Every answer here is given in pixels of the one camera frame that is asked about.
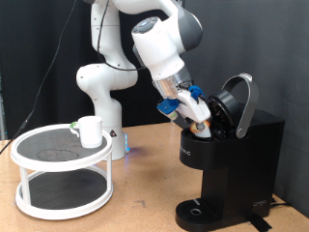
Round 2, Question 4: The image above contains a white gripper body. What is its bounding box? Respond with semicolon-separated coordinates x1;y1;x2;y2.
176;90;212;126

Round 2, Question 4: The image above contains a long black camera cable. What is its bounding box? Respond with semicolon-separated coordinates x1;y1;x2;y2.
0;0;148;154

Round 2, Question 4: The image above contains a black Keurig coffee machine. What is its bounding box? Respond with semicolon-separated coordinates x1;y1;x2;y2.
175;72;286;232

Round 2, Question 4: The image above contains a grey metal frame bar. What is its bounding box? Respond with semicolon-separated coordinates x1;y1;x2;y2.
0;72;7;141

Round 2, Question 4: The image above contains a white mug green taped handle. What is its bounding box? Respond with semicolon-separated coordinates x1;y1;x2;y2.
69;115;104;149

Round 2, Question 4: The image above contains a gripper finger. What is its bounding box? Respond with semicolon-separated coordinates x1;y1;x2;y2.
196;121;210;132

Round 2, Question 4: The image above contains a large blue cable clip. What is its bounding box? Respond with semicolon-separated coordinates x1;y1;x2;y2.
188;84;205;100

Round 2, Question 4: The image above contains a wrist camera blue mount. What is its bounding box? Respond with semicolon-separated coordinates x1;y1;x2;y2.
156;98;181;122

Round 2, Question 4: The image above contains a white two-tier turntable stand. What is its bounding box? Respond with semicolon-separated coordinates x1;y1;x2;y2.
10;123;114;221

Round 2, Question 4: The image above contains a black power cord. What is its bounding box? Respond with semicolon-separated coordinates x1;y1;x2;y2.
270;196;293;208

